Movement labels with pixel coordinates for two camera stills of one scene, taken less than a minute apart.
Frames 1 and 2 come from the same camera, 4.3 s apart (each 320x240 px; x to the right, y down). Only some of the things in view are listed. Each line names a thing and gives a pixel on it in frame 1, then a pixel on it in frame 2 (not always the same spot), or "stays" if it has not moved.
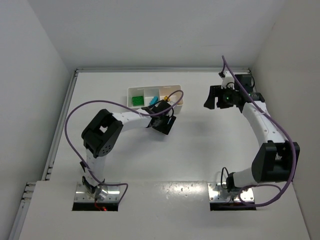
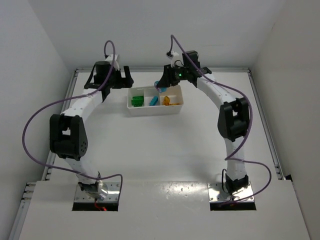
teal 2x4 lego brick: (154, 100) stays
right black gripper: (216, 97) → (166, 78)
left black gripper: (165, 122) → (122, 79)
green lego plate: (138, 100) stays
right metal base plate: (216, 193) stays
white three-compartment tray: (139, 97) stays
